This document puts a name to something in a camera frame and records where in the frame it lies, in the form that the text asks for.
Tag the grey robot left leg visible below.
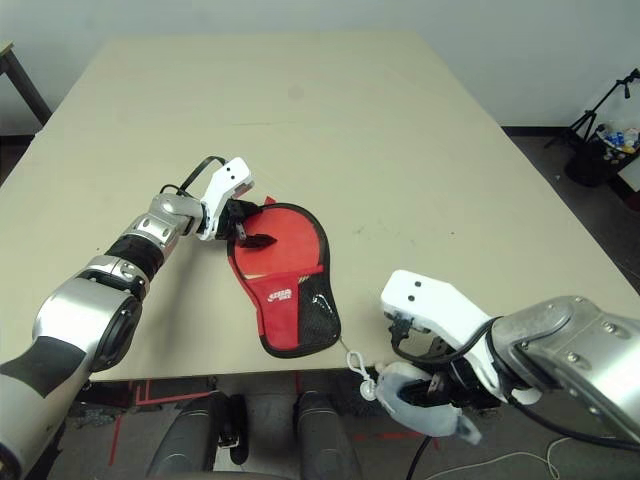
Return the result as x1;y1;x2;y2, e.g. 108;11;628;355
147;391;251;480

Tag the black tripod stand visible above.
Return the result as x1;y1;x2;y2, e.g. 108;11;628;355
544;69;640;152

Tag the beige side table black frame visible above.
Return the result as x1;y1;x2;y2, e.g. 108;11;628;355
0;39;54;137

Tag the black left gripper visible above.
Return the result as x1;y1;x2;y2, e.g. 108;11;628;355
216;195;279;251

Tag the grey robot right leg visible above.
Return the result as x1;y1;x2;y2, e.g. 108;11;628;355
293;392;365;480

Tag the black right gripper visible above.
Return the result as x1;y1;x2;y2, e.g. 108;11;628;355
396;334;502;412

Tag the long black power cable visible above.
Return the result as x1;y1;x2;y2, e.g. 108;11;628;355
405;433;438;480

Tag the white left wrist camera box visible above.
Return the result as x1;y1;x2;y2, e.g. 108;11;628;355
196;156;254;243

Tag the grey white plush keychain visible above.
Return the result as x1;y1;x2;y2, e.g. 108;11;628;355
345;349;483;446

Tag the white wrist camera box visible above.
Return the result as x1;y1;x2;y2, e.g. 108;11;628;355
379;269;542;407
196;156;254;243

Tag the white cable on floor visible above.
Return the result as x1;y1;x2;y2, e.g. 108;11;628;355
437;436;572;480

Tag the red ping-pong paddle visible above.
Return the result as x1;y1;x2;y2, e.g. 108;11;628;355
231;206;327;282

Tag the black left wrist camera cable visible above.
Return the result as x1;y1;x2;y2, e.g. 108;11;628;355
159;155;227;197

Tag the grey robot leg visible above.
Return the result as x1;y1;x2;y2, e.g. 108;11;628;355
147;391;251;480
293;392;365;480

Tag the black bin with colourful items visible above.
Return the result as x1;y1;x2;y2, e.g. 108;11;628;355
564;124;640;190

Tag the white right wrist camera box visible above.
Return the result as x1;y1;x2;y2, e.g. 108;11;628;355
379;269;542;407

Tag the red black paddle case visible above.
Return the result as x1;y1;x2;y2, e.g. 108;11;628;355
225;195;343;360

